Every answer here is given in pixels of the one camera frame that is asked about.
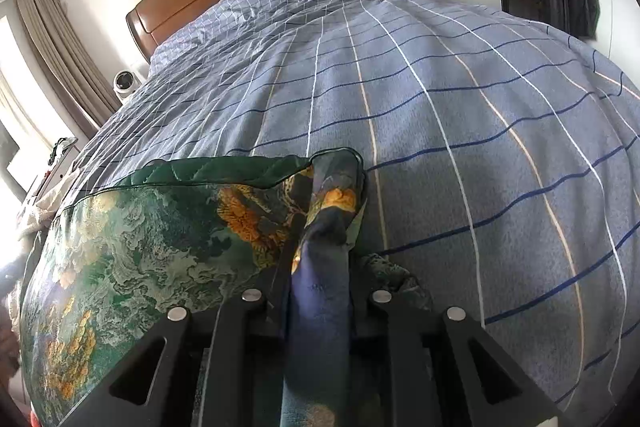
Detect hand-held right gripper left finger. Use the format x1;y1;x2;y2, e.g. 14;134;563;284
60;289;293;427

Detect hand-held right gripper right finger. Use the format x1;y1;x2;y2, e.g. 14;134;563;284
347;289;561;427

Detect green printed padded jacket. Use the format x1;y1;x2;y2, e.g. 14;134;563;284
17;147;433;427

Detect blue checked duvet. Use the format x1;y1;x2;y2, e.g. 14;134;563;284
65;0;640;427

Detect white window cabinet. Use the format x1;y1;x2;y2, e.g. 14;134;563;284
22;137;83;208

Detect dark green cloth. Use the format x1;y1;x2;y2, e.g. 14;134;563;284
47;137;78;165

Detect small white fan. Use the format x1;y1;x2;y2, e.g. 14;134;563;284
112;69;148;102

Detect blue checked pillow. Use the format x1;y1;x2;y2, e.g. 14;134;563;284
150;0;386;72

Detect white sheer curtain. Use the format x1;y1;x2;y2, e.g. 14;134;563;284
0;14;68;168

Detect beige curtain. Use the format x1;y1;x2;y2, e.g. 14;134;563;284
15;0;123;140

